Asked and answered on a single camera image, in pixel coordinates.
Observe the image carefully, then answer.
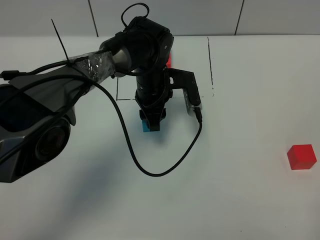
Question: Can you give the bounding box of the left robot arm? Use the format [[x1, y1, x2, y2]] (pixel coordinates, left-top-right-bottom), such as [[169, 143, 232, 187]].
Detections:
[[0, 16, 174, 183]]

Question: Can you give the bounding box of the black left camera cable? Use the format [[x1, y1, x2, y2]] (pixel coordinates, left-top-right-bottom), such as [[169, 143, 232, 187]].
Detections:
[[0, 3, 203, 178]]

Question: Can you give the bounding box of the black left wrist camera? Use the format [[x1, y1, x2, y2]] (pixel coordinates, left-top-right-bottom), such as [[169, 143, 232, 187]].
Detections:
[[167, 68, 202, 117]]

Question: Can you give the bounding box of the red template cube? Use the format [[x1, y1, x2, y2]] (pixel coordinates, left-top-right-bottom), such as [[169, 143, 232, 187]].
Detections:
[[166, 53, 172, 68]]

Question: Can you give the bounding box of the black cable tie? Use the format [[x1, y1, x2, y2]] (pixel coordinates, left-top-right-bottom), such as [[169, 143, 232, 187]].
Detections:
[[51, 18, 70, 62]]

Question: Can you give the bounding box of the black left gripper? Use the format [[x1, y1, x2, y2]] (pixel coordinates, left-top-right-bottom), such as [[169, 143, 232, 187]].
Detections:
[[135, 65, 173, 131]]

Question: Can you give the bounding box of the blue cube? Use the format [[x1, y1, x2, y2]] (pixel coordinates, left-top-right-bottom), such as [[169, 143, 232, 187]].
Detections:
[[142, 120, 160, 133]]

